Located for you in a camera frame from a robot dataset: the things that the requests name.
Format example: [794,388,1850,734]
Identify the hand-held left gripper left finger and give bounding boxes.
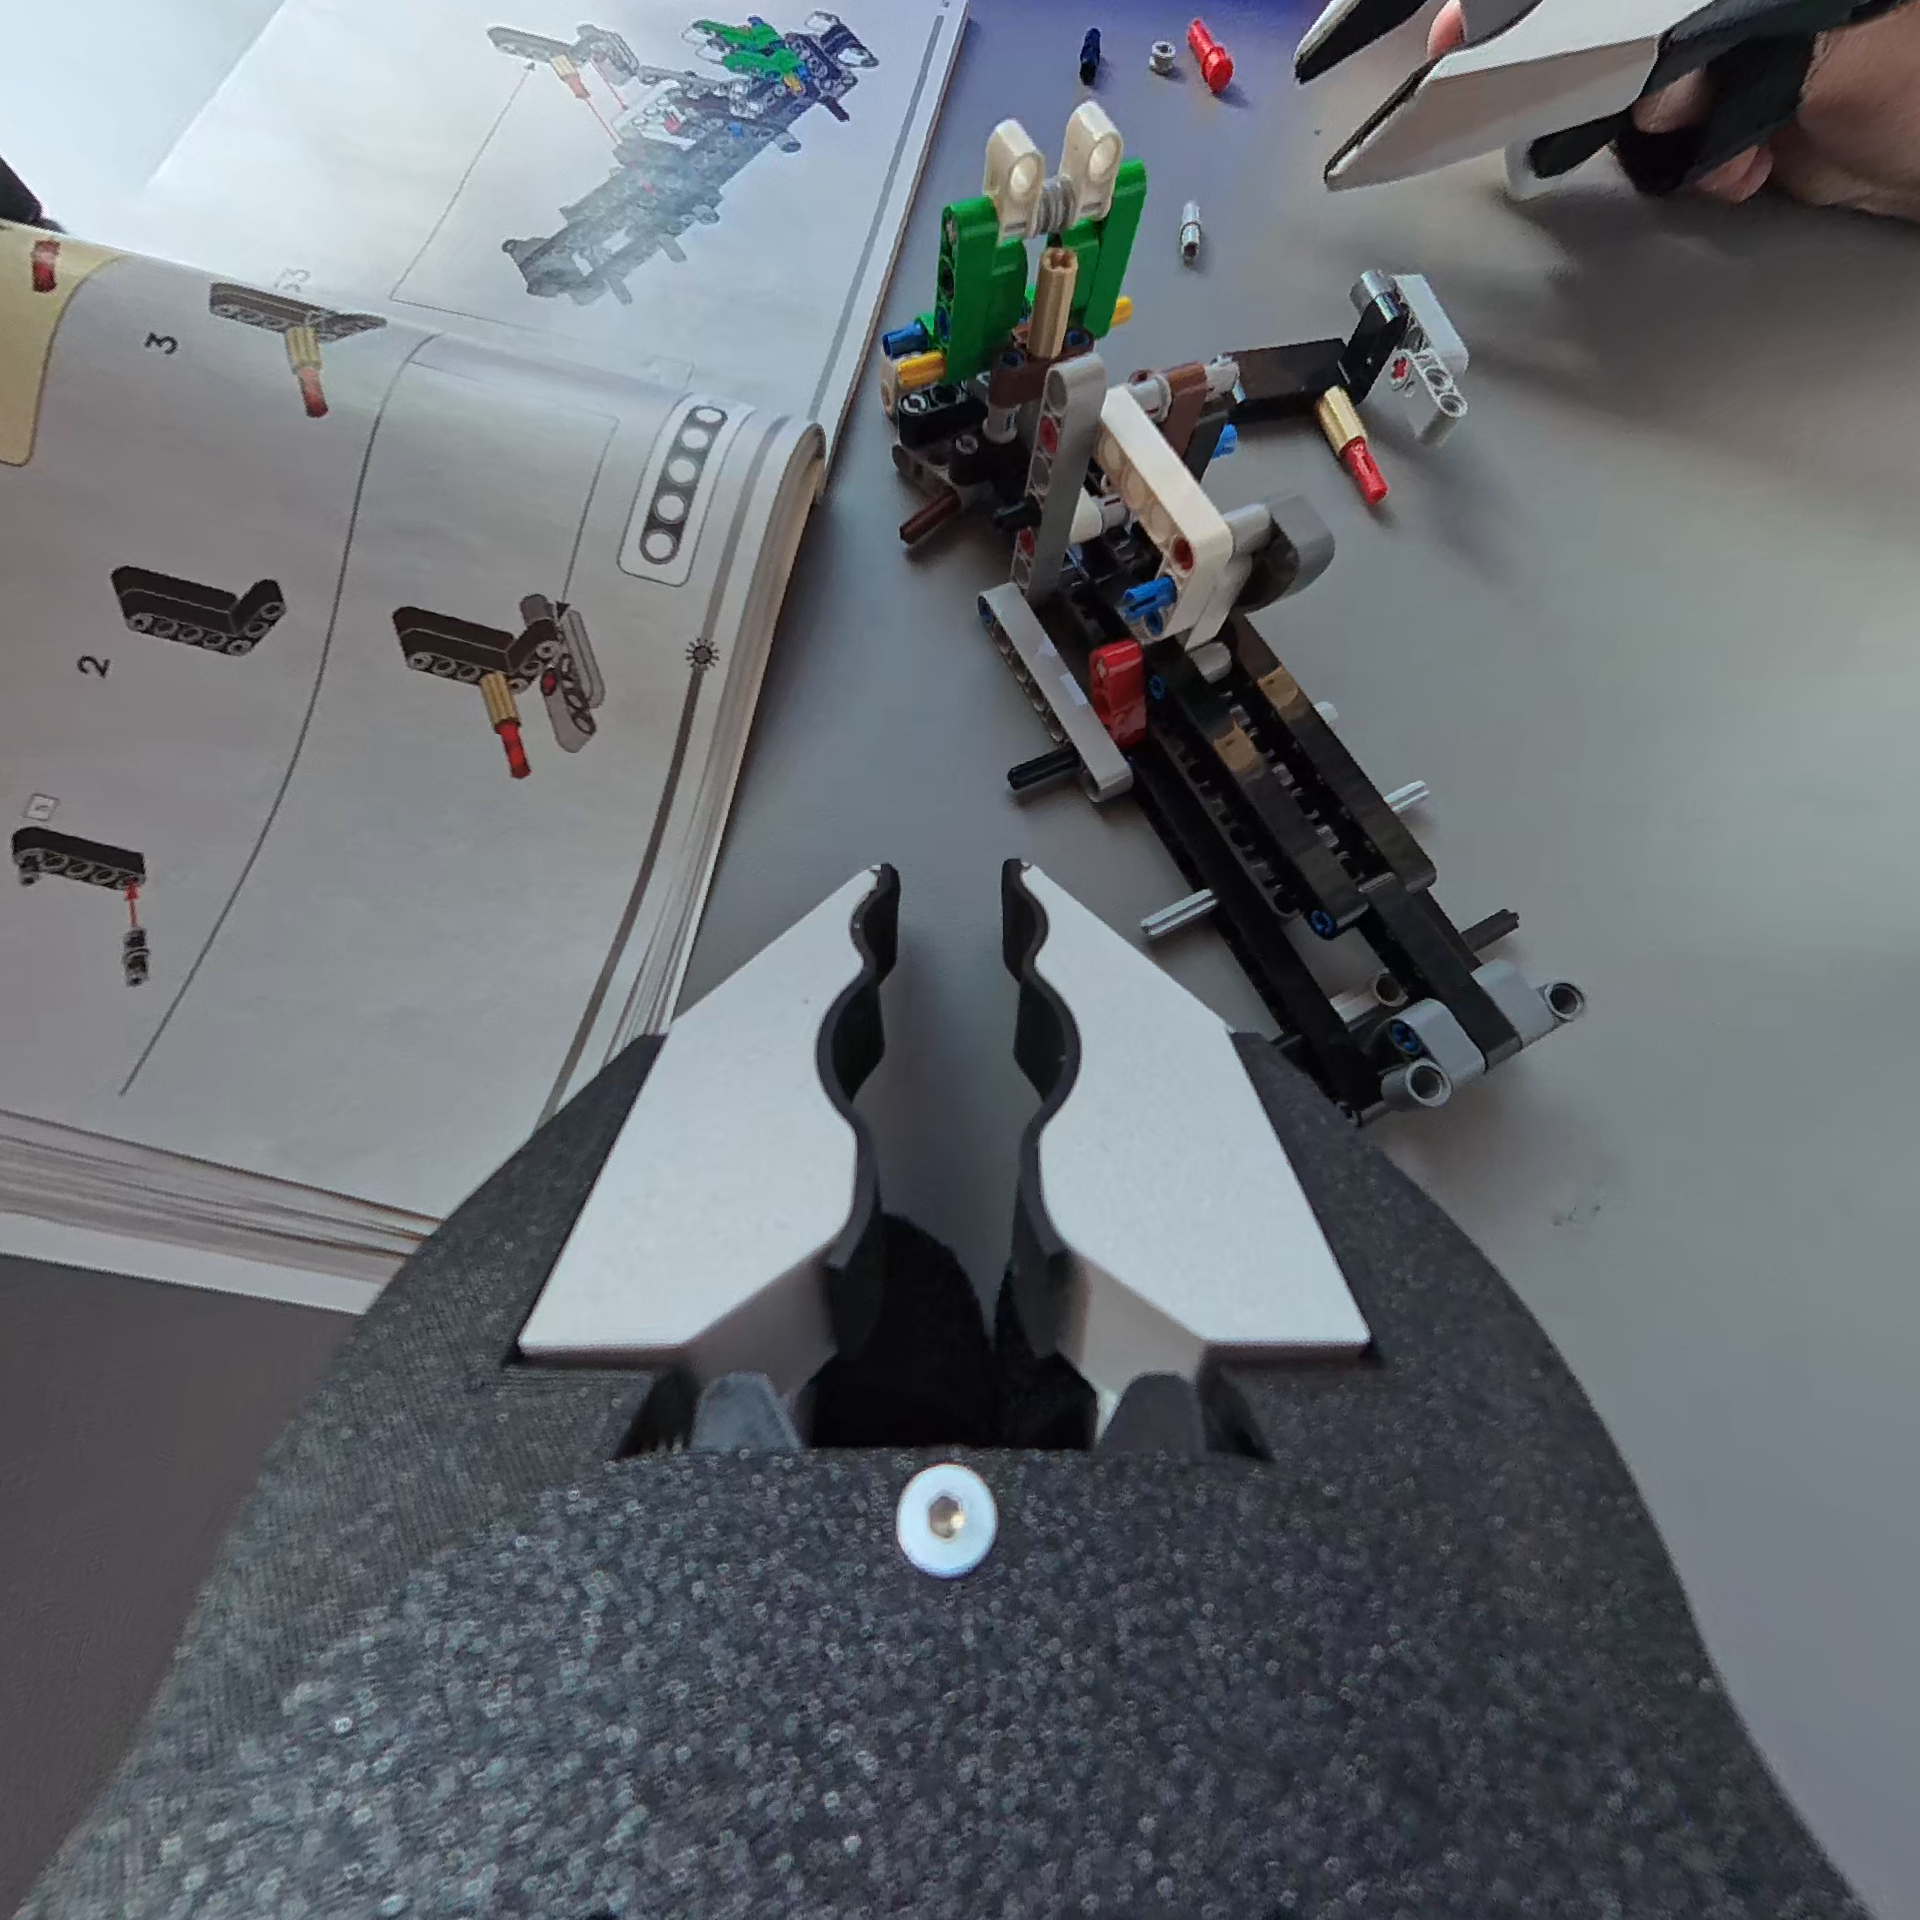
[514,862,904,1390]

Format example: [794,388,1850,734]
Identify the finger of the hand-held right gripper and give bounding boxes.
[1293,0,1567,87]
[1324,37,1666,194]

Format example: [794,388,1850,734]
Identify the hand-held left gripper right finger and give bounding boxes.
[998,860,1374,1432]

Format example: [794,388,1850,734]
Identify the black beam lego sub-assembly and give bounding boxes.
[1223,269,1471,504]

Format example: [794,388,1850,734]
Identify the long black lego chassis model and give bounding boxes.
[878,102,1586,1126]

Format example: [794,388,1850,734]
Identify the open lego instruction booklet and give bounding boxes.
[0,0,968,1285]

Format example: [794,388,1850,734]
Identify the person's right hand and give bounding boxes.
[1626,0,1920,227]

